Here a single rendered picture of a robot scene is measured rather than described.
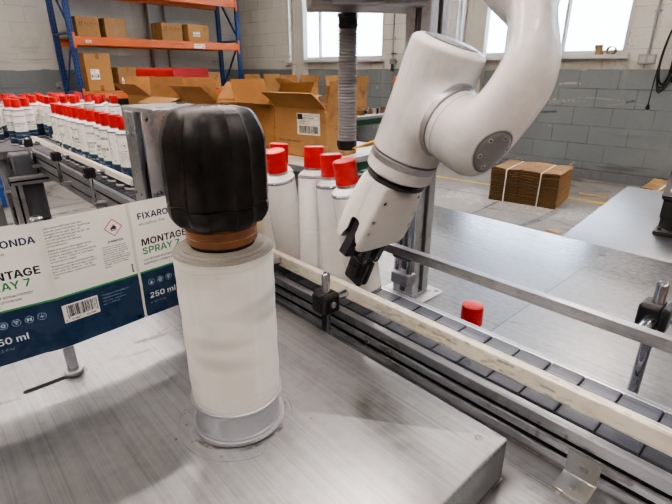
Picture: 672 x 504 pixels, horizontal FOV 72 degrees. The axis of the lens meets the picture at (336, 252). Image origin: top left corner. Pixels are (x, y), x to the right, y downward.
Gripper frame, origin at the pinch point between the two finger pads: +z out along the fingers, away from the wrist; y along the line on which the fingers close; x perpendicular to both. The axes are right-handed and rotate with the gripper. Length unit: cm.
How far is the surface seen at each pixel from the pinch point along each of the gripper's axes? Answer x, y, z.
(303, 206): -14.8, -0.8, -1.2
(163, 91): -289, -112, 91
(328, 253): -6.8, -0.7, 2.4
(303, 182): -16.3, -0.8, -4.7
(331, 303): 2.0, 6.3, 2.6
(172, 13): -773, -357, 149
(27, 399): -6.4, 40.2, 10.9
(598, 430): 33.6, 1.8, -6.5
